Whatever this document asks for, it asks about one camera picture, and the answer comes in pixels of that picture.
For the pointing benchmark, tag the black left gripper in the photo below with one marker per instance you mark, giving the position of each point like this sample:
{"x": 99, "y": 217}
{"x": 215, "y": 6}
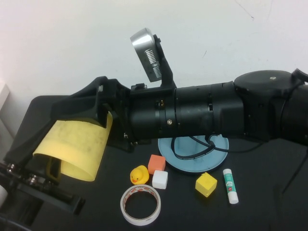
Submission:
{"x": 48, "y": 193}

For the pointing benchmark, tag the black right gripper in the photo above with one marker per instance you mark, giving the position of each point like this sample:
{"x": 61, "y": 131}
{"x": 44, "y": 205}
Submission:
{"x": 120, "y": 103}

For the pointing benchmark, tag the yellow plastic cup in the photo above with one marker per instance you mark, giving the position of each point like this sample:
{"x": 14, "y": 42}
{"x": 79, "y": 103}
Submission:
{"x": 77, "y": 142}

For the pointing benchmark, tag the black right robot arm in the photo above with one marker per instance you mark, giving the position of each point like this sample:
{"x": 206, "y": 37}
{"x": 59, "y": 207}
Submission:
{"x": 216, "y": 113}

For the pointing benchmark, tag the blue cup stand with pegs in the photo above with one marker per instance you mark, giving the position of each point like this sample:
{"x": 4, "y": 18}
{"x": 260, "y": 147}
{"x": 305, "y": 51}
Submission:
{"x": 187, "y": 166}

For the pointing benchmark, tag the yellow rubber duck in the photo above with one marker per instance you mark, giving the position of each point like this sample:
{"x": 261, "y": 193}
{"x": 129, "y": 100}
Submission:
{"x": 139, "y": 175}

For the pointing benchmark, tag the orange foam cube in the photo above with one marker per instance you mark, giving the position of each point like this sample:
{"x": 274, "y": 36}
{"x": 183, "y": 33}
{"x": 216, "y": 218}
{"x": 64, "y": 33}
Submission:
{"x": 156, "y": 164}

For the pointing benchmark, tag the white tape roll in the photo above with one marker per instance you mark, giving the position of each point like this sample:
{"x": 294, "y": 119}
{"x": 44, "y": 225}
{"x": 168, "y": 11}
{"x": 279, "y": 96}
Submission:
{"x": 140, "y": 188}

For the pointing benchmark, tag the white foam cube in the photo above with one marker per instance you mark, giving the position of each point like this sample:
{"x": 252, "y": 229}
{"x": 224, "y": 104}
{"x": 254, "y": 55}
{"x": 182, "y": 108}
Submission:
{"x": 160, "y": 180}

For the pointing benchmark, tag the yellow cube block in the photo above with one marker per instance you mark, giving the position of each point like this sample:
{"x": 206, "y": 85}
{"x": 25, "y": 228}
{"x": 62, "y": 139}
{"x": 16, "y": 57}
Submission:
{"x": 205, "y": 185}

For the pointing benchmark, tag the green white glue stick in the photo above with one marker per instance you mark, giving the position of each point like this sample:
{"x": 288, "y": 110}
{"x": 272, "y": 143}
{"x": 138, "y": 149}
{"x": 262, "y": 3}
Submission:
{"x": 229, "y": 185}

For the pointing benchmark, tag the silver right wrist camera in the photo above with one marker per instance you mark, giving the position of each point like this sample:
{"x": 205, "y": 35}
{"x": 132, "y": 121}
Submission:
{"x": 146, "y": 55}

